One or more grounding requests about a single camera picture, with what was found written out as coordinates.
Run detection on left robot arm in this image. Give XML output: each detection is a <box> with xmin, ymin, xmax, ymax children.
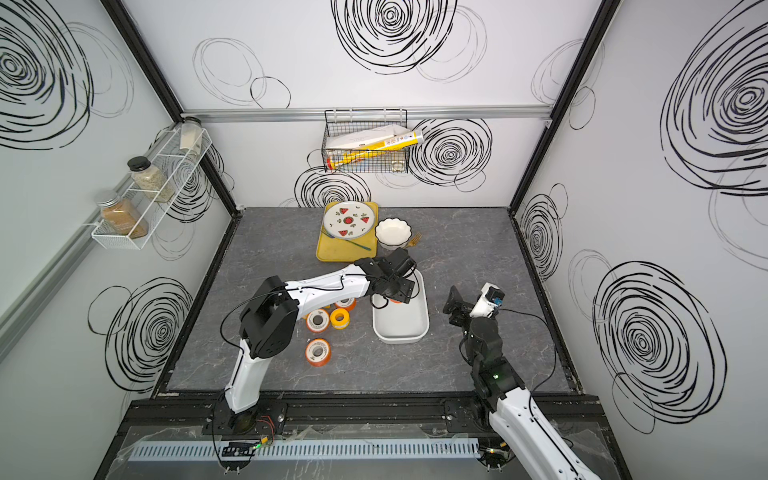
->
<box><xmin>224</xmin><ymin>248</ymin><xmax>416</xmax><ymax>414</ymax></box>

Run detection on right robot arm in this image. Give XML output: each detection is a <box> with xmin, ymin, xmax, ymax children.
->
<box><xmin>443</xmin><ymin>283</ymin><xmax>598</xmax><ymax>479</ymax></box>

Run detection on white storage box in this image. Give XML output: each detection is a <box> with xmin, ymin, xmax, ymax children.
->
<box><xmin>371</xmin><ymin>270</ymin><xmax>430</xmax><ymax>345</ymax></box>

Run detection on yellow sealing tape roll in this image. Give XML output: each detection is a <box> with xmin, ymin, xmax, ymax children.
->
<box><xmin>329</xmin><ymin>308</ymin><xmax>350</xmax><ymax>330</ymax></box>

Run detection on yellow white foil box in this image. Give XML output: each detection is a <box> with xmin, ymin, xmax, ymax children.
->
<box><xmin>323</xmin><ymin>124</ymin><xmax>424</xmax><ymax>173</ymax></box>

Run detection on white scalloped bowl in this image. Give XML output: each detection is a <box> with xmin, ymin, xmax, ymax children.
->
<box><xmin>375</xmin><ymin>218</ymin><xmax>412</xmax><ymax>250</ymax></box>

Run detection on purple teal fork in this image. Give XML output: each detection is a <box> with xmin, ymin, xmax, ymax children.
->
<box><xmin>321</xmin><ymin>227</ymin><xmax>372</xmax><ymax>252</ymax></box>

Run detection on yellow plastic tray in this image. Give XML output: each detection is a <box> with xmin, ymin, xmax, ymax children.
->
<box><xmin>316</xmin><ymin>202</ymin><xmax>379</xmax><ymax>263</ymax></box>

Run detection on watermelon pattern plate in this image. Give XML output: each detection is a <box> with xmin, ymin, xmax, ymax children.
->
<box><xmin>322</xmin><ymin>201</ymin><xmax>375</xmax><ymax>240</ymax></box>

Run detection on white spice jar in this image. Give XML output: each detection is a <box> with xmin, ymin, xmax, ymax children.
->
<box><xmin>179</xmin><ymin>117</ymin><xmax>203</xmax><ymax>155</ymax></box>

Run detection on black lid spice jar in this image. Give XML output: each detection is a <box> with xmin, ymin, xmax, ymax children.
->
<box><xmin>127</xmin><ymin>156</ymin><xmax>175</xmax><ymax>203</ymax></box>

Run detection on brown spice jar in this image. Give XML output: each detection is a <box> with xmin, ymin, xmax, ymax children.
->
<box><xmin>95</xmin><ymin>190</ymin><xmax>149</xmax><ymax>239</ymax></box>

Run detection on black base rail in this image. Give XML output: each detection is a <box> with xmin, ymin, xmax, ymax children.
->
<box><xmin>119</xmin><ymin>392</ymin><xmax>607</xmax><ymax>436</ymax></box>

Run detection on white slotted cable duct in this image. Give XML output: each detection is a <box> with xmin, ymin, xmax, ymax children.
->
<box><xmin>128</xmin><ymin>438</ymin><xmax>481</xmax><ymax>462</ymax></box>

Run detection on black wire basket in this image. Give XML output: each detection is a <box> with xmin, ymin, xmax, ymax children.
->
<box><xmin>321</xmin><ymin>108</ymin><xmax>408</xmax><ymax>173</ymax></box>

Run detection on aluminium wall rail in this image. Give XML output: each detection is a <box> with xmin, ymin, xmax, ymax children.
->
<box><xmin>181</xmin><ymin>104</ymin><xmax>553</xmax><ymax>123</ymax></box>

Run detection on white wire spice rack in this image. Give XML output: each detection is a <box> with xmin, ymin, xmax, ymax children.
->
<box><xmin>91</xmin><ymin>122</ymin><xmax>215</xmax><ymax>261</ymax></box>

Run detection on black corner frame post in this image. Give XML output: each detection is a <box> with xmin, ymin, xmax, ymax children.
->
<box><xmin>100</xmin><ymin>0</ymin><xmax>242</xmax><ymax>218</ymax></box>

